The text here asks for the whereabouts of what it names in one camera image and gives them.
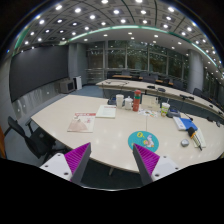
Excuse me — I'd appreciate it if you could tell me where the green white drink cup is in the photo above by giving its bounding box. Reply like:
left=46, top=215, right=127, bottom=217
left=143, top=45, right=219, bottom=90
left=161, top=102, right=170, bottom=117

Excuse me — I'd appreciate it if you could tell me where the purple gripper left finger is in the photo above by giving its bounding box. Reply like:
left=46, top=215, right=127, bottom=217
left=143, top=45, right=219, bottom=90
left=65, top=143, right=91, bottom=184

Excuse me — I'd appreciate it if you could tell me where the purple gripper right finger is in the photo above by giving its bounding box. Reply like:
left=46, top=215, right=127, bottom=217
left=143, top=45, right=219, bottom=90
left=133, top=144, right=160, bottom=185

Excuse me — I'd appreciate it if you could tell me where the small grey computer mouse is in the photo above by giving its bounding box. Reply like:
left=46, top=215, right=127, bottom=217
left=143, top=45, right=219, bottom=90
left=181, top=139, right=189, bottom=147

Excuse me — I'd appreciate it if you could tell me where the white booklet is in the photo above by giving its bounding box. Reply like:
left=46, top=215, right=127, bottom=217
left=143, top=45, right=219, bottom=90
left=96, top=105, right=116, bottom=118

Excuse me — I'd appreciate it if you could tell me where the grey cabinet box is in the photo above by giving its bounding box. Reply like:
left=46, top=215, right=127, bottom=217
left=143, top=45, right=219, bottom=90
left=59, top=80, right=75, bottom=94

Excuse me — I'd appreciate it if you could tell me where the red cover magazine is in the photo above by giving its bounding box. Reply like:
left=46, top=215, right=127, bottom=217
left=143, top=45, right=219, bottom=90
left=67, top=113, right=96, bottom=133

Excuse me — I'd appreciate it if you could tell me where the large dark wall screen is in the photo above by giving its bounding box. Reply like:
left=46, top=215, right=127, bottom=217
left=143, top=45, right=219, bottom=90
left=9, top=46, right=68, bottom=102

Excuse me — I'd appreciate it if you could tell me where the black office chair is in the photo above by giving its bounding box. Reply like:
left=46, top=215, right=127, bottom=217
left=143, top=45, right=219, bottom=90
left=8, top=116, right=68, bottom=159

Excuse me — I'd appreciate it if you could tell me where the round teal mouse pad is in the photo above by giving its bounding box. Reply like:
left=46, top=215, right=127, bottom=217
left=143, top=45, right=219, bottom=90
left=128, top=131, right=159, bottom=152

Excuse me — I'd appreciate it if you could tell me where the long curved rear desk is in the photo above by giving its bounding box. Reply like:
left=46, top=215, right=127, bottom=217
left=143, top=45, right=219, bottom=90
left=97, top=79, right=224, bottom=118

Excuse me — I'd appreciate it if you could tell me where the white keyboard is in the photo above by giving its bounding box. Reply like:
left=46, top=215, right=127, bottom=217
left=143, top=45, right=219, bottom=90
left=193, top=129, right=206, bottom=148

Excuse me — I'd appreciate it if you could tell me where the white card stand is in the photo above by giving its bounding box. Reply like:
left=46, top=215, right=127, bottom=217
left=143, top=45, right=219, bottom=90
left=141, top=95, right=158, bottom=109

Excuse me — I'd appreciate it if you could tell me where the white ceramic teapot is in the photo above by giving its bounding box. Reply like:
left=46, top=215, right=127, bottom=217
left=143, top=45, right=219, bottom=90
left=124, top=96, right=133, bottom=110

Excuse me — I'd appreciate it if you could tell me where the white paper cup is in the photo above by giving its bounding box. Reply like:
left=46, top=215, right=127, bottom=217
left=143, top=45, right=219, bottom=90
left=116, top=94, right=124, bottom=108

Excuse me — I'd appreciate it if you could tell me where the red thermos bottle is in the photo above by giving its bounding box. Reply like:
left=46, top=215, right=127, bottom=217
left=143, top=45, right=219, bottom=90
left=133, top=90, right=141, bottom=112

